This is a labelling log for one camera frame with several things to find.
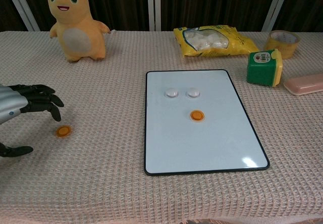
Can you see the yellow tape roll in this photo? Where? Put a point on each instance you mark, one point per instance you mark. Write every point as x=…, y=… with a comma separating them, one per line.
x=282, y=46

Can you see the green yellow carton box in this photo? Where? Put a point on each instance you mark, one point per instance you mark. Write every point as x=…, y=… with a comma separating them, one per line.
x=261, y=70

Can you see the yellow marshmallow bag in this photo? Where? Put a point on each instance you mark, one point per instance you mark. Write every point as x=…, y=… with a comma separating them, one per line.
x=239, y=43

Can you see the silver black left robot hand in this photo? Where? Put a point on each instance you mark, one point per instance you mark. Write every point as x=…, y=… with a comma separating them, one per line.
x=12, y=100

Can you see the white round magnet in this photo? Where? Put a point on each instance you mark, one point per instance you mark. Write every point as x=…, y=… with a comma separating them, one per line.
x=171, y=92
x=193, y=92

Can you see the beige waffle tablecloth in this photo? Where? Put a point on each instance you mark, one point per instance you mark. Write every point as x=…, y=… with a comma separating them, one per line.
x=101, y=183

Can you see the yellow plush dinosaur toy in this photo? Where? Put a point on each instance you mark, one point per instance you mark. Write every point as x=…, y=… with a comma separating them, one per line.
x=80, y=22

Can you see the pink oblong case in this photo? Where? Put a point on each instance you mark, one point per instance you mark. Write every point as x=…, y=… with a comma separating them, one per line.
x=305, y=85

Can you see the orange round magnet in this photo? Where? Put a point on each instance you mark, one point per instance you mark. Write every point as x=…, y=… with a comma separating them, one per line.
x=197, y=115
x=63, y=131

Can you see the white magnetic board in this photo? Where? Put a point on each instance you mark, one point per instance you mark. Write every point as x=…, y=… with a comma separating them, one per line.
x=181, y=145

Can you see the white frame post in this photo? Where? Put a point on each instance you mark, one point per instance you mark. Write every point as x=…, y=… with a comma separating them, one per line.
x=21, y=4
x=154, y=7
x=276, y=7

